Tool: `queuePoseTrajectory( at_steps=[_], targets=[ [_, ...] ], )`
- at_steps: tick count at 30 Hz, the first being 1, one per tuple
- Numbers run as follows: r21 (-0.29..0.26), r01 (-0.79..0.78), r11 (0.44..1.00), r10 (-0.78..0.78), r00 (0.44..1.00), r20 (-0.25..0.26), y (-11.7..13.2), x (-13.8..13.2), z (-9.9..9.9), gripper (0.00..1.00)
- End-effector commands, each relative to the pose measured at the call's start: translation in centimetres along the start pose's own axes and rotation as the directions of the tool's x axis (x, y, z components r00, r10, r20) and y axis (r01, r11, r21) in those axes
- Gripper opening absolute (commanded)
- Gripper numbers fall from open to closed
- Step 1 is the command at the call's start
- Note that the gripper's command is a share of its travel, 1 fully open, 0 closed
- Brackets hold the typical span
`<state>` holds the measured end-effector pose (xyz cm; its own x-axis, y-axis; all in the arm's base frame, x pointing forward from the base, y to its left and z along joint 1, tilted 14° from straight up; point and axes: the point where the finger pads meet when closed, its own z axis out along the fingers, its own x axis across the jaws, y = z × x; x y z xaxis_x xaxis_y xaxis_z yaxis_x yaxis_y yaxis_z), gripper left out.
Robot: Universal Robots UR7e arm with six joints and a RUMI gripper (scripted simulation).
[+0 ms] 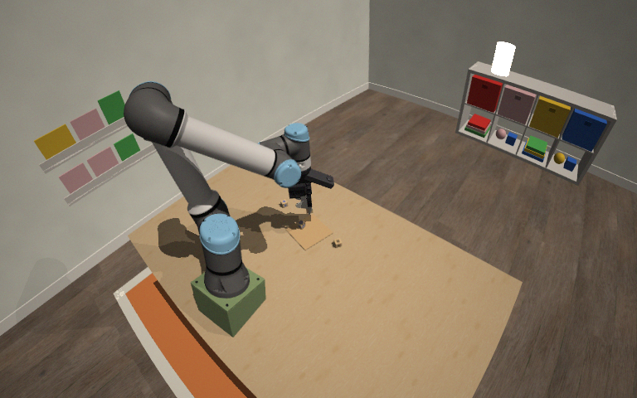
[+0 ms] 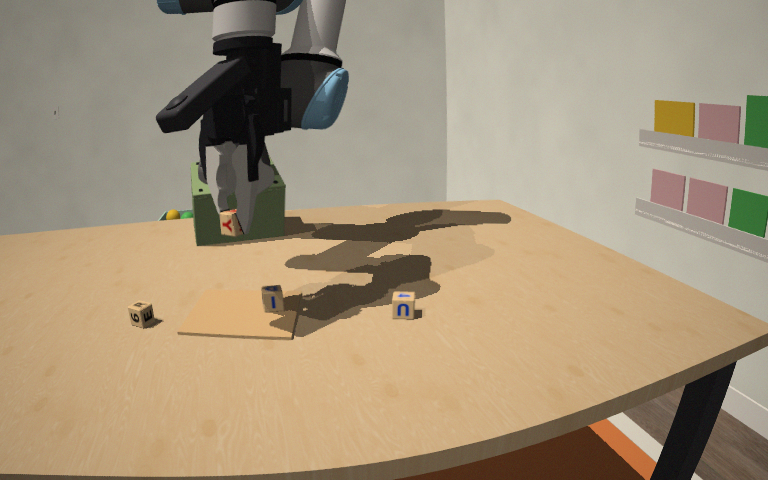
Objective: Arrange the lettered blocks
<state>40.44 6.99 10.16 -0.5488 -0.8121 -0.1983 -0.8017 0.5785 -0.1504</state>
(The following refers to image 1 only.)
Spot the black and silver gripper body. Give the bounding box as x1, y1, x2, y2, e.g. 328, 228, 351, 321
288, 166, 312, 199

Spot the tan square mat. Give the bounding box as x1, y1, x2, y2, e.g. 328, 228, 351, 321
286, 214, 333, 250

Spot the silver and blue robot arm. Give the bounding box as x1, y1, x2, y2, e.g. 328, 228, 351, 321
124, 81, 311, 299

